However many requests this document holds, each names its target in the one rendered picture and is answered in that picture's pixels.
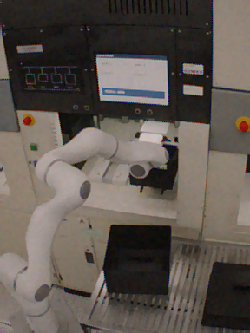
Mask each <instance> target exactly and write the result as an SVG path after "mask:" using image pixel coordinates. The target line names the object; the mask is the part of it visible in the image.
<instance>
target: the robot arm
mask: <svg viewBox="0 0 250 333"><path fill-rule="evenodd" d="M138 136H139V138H140V139H139V141H124V140H121V139H119V138H118V137H116V136H112V135H110V134H107V133H106V132H103V131H102V130H100V129H97V128H95V127H90V128H84V129H83V130H82V131H81V132H80V133H79V134H77V135H76V137H75V138H74V139H73V140H71V141H69V142H68V143H67V144H66V145H64V146H62V147H59V148H57V149H54V150H52V151H50V152H47V153H46V154H44V155H43V156H42V157H41V159H40V160H39V161H38V162H37V163H36V177H37V179H38V180H40V181H41V182H42V183H43V184H44V185H46V186H47V187H49V188H51V189H53V190H54V191H56V195H55V197H54V198H53V199H52V200H50V201H49V202H47V203H44V204H43V205H39V206H38V207H37V208H36V209H35V211H34V212H33V214H32V216H31V220H30V222H29V226H28V228H27V231H26V237H25V244H26V247H27V251H28V261H27V260H26V259H25V258H22V257H21V256H19V255H17V254H15V253H9V252H7V253H6V254H3V255H2V257H0V280H1V281H2V283H3V285H4V287H5V288H6V289H7V291H9V292H10V294H11V296H13V297H14V298H15V299H16V301H17V303H18V304H19V305H20V307H21V309H22V311H23V314H24V315H25V316H26V319H27V321H26V324H25V325H24V327H25V333H66V332H67V330H68V325H67V322H66V319H65V317H64V316H63V315H61V314H60V313H59V312H58V311H55V310H53V308H52V305H51V303H50V300H49V297H48V295H49V293H50V288H51V285H52V283H51V277H52V270H51V248H52V245H53V240H54V238H55V236H56V232H57V230H58V228H59V226H60V224H61V222H62V220H63V219H64V217H65V216H66V215H67V214H68V213H70V211H73V210H75V209H76V208H78V206H80V205H82V204H84V203H85V202H86V199H87V198H88V196H89V194H90V191H91V183H90V180H89V177H88V176H87V175H86V173H84V172H82V171H81V170H79V169H77V168H75V167H74V166H71V165H72V164H75V163H77V162H80V161H83V160H89V159H91V158H93V157H95V156H96V157H99V158H102V159H105V160H111V161H114V162H116V163H119V164H129V166H128V170H129V172H130V173H131V175H133V176H134V177H136V178H144V177H145V176H147V174H148V172H149V170H151V169H152V168H154V167H157V166H161V165H164V164H166V162H167V161H168V151H167V150H166V149H165V148H164V147H163V146H162V145H163V141H165V140H166V139H167V137H165V136H164V135H163V134H151V133H143V134H138Z"/></svg>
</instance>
